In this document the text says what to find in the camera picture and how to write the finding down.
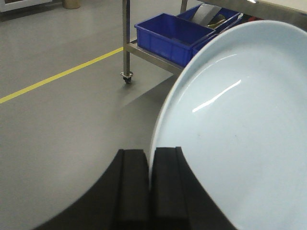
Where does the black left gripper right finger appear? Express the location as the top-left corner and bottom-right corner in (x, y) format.
(151, 147), (235, 230)

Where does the steel cart frame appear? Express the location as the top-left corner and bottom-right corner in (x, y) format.
(121, 0), (307, 83)

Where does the light blue plate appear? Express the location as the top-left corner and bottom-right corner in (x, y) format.
(151, 20), (307, 230)

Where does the blue plastic bin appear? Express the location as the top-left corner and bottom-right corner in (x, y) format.
(134, 13), (215, 67)
(177, 3), (243, 56)

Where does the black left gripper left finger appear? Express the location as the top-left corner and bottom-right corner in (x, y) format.
(37, 149), (149, 230)

